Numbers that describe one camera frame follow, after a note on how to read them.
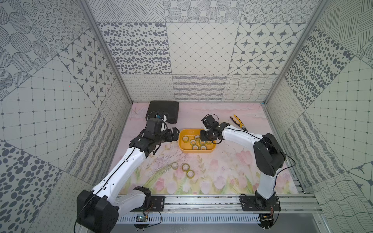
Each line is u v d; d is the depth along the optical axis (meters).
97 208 0.37
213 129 0.71
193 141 0.96
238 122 1.08
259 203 0.65
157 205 0.74
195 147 0.93
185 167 0.87
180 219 0.70
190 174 0.84
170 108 1.10
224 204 0.76
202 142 0.96
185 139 0.98
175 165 0.88
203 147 0.93
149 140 0.57
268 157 0.49
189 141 0.97
